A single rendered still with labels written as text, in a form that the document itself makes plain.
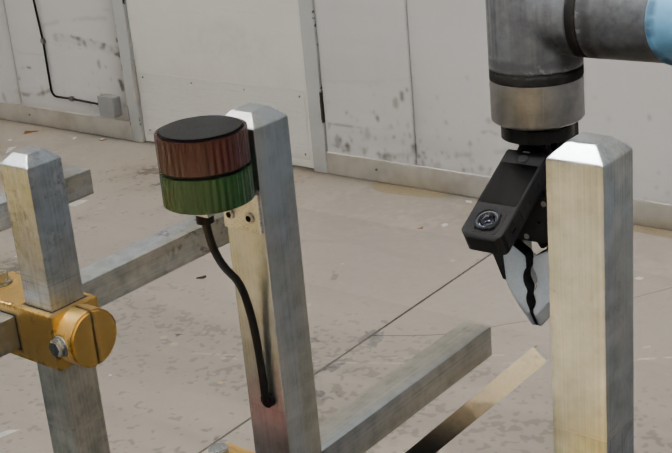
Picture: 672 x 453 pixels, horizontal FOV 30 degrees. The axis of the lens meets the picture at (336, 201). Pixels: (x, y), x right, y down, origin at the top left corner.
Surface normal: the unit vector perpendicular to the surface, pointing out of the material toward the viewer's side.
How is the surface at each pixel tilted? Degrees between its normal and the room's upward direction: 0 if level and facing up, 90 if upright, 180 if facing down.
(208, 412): 0
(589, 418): 90
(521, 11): 88
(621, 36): 110
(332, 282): 0
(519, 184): 28
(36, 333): 90
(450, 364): 90
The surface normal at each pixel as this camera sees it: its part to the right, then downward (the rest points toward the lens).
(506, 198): -0.35, -0.67
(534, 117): -0.13, 0.35
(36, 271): -0.62, 0.32
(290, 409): 0.78, 0.15
